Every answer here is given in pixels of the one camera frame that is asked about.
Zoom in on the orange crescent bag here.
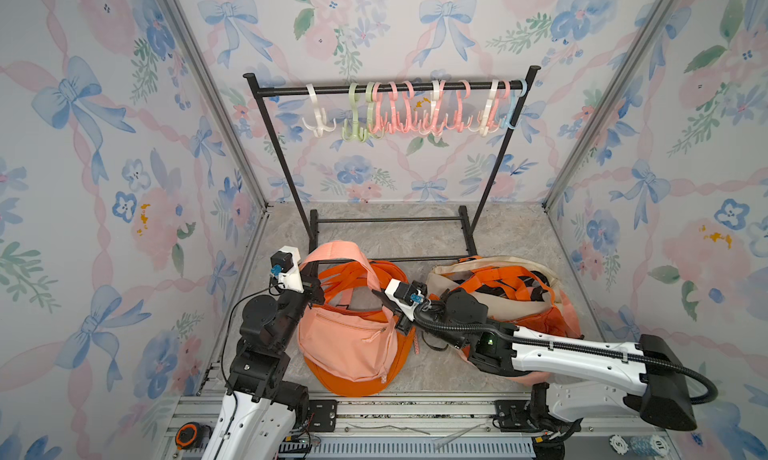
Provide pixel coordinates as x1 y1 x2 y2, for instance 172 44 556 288
297 261 415 397

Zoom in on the pink bag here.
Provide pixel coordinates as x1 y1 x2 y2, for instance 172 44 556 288
297 241 398 384
461 291 583 386

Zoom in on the beige crossbody bag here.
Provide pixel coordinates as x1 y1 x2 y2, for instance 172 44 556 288
427 257 563 317

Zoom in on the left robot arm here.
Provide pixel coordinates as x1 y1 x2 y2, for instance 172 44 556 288
203 272 323 459

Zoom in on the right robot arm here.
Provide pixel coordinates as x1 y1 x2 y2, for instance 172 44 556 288
376 280 717 432

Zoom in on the white hook far left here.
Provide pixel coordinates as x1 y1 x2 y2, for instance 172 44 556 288
302 84 337 139

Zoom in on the white hook right end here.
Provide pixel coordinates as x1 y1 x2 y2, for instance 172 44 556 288
475 80 499 137

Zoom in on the pink hook right end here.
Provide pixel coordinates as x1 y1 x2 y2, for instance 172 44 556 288
491 78 514 131

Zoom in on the light blue hook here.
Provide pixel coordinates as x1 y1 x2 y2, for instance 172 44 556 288
504 79 529 131

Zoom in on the orange black tape measure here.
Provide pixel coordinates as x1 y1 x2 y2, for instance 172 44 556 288
175 422 206 450

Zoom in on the black clothes rack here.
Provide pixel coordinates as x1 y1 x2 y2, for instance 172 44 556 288
243 65 542 262

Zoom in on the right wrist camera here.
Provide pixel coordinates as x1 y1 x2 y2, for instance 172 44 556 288
384 279 428 322

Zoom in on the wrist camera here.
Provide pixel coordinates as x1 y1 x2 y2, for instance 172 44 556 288
384 279 428 322
269 246 304 294

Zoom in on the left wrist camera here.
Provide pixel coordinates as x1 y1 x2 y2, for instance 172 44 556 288
269 246 304 294

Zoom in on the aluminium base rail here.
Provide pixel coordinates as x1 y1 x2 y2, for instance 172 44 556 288
149 393 683 459

